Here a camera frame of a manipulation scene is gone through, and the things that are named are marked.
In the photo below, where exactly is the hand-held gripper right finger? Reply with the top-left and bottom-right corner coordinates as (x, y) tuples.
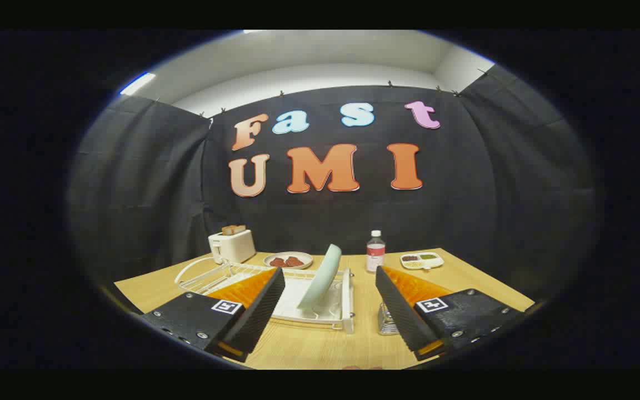
(376, 266), (524, 362)

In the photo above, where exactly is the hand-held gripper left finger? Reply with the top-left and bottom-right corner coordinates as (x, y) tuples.
(141, 267), (286, 363)

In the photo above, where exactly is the metal wire basket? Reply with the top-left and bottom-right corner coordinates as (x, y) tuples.
(378, 302), (402, 336)

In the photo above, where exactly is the white wire dish rack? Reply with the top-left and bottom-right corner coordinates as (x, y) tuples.
(174, 256), (355, 334)

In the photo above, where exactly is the pale green plate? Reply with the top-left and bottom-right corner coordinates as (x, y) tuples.
(297, 244), (342, 312)

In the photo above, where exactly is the white plate with meat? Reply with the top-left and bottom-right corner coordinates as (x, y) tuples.
(263, 252), (314, 270)

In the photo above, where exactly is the white drip tray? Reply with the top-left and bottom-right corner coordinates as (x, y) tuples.
(271, 274), (348, 324)

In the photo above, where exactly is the white divided snack tray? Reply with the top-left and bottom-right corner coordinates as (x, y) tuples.
(399, 252), (444, 271)

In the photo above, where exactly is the clear plastic bottle red label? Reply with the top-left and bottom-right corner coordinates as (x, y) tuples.
(366, 230), (386, 274)

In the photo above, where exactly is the white toaster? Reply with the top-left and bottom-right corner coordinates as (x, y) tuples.
(208, 229), (256, 264)

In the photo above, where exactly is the black backdrop cloth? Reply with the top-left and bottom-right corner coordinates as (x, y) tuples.
(67, 64), (598, 289)

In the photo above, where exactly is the ceiling light panel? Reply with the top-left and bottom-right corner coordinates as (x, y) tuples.
(119, 72), (156, 96)

